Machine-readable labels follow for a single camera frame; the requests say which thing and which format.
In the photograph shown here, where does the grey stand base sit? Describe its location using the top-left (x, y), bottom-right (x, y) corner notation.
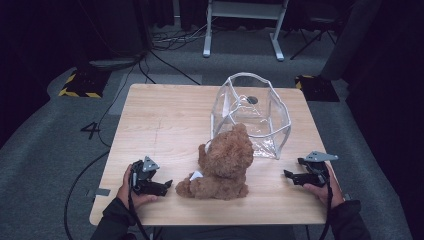
top-left (87, 55), bottom-right (145, 72)

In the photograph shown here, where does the yellow black striped floor plate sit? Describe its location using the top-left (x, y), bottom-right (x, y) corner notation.
top-left (58, 68), bottom-right (112, 100)
top-left (294, 74), bottom-right (341, 103)

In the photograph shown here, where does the clear plastic bag white trim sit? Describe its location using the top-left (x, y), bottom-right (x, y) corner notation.
top-left (209, 72), bottom-right (293, 160)

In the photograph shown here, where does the long black floor cable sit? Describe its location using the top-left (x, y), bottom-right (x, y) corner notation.
top-left (63, 56), bottom-right (151, 240)

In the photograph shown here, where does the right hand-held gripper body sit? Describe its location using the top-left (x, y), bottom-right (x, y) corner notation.
top-left (304, 150), bottom-right (340, 188)

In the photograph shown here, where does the brown teddy bear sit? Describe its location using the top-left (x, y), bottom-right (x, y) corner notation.
top-left (175, 122), bottom-right (255, 201)

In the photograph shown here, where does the grey curtain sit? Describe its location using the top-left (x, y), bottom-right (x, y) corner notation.
top-left (319, 0), bottom-right (383, 82)

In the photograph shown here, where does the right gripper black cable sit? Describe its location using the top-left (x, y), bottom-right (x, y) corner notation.
top-left (318, 173), bottom-right (334, 240)

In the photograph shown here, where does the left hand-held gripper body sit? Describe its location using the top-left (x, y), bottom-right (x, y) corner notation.
top-left (129, 155), bottom-right (161, 195)

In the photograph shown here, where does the white metal desk frame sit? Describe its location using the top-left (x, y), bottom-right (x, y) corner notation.
top-left (202, 0), bottom-right (290, 62)

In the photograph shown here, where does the person's right hand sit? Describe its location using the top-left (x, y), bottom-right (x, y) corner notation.
top-left (303, 164), bottom-right (345, 210)

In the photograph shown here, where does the bundle of floor cables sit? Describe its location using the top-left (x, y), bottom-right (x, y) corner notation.
top-left (151, 18), bottom-right (218, 52)

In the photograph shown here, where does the person's left hand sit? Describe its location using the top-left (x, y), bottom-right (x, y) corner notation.
top-left (116, 163), bottom-right (158, 211)

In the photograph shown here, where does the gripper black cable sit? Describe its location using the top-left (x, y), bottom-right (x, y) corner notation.
top-left (127, 169), bottom-right (152, 240)
top-left (318, 173), bottom-right (334, 240)

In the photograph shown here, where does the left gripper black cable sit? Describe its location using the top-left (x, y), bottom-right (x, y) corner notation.
top-left (127, 169), bottom-right (152, 240)

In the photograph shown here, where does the black tripod stand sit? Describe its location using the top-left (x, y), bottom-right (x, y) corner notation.
top-left (289, 14), bottom-right (338, 61)

